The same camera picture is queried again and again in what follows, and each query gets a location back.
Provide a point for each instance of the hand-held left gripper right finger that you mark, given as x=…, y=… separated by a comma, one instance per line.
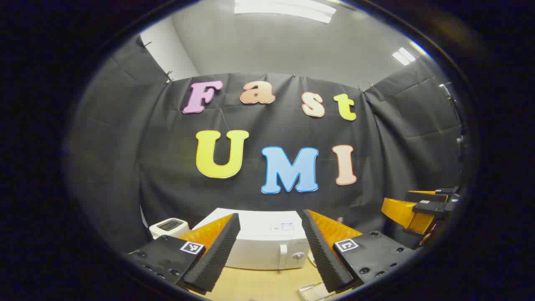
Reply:
x=324, y=255

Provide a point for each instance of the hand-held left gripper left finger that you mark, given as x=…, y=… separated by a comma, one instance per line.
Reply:
x=217, y=255

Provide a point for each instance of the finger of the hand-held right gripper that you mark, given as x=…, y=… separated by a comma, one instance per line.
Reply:
x=401, y=213
x=426, y=197

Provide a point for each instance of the white microwave oven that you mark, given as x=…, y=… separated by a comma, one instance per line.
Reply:
x=259, y=251

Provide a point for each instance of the white rectangular tray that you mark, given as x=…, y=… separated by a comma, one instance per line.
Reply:
x=313, y=292

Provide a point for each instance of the white toaster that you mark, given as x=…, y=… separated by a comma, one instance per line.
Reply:
x=167, y=228

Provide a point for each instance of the long ceiling light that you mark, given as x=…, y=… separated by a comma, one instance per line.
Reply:
x=284, y=10

